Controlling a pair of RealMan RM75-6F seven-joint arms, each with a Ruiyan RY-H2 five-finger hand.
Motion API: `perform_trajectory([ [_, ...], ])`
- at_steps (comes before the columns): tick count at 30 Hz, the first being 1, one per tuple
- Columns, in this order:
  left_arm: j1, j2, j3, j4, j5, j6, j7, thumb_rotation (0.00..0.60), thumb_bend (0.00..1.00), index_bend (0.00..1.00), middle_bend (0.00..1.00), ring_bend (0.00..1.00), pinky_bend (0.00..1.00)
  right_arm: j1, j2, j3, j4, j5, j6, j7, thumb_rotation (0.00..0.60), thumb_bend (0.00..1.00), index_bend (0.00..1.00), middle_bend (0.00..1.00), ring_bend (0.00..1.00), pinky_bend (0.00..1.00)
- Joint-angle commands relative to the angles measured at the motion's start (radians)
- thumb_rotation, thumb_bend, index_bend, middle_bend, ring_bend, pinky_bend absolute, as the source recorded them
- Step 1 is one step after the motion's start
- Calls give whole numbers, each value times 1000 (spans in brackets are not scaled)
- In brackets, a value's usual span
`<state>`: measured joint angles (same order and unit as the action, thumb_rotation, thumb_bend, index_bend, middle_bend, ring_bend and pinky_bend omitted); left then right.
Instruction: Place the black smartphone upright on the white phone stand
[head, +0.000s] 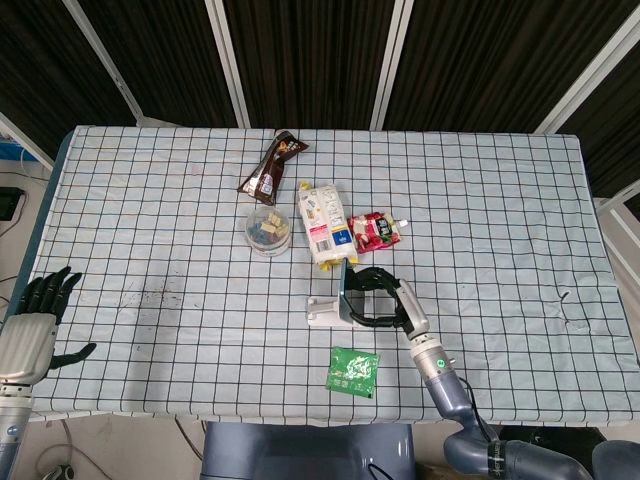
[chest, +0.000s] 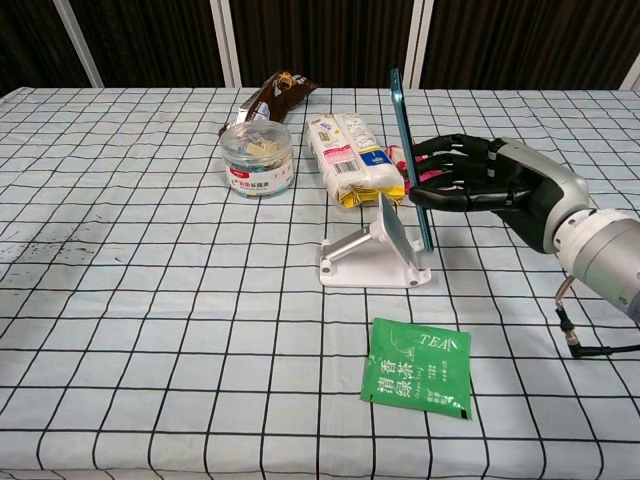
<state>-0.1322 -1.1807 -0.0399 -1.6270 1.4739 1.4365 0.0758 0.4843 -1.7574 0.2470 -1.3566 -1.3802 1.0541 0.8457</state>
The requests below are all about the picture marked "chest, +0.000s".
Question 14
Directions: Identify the white and yellow food pack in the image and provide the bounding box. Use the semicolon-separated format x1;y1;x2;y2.
304;112;406;210

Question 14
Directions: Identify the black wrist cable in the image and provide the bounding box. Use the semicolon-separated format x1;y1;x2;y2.
553;273;640;359

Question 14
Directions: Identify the white black-checked tablecloth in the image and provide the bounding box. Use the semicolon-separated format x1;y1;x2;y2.
0;87;640;480

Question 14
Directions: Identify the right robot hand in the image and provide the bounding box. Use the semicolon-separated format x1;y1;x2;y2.
408;132;590;255

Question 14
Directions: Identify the clear jar of binder clips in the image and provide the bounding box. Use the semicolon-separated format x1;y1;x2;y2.
220;119;295;199

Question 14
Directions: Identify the green tea sachet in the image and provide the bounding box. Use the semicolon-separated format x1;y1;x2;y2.
360;316;474;422

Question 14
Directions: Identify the red spouted drink pouch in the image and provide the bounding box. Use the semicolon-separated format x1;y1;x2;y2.
383;143;454;194

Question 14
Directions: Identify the black smartphone with teal edge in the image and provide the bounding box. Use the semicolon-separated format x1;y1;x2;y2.
389;68;434;253

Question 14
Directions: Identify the brown chocolate snack wrapper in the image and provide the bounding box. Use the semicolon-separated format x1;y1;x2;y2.
217;69;319;137

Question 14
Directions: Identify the white folding phone stand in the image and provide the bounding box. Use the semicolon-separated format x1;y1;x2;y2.
317;192;432;289

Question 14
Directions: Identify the white partition frame post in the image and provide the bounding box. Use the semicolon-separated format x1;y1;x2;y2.
52;0;105;89
619;54;640;91
401;0;435;90
208;0;243;89

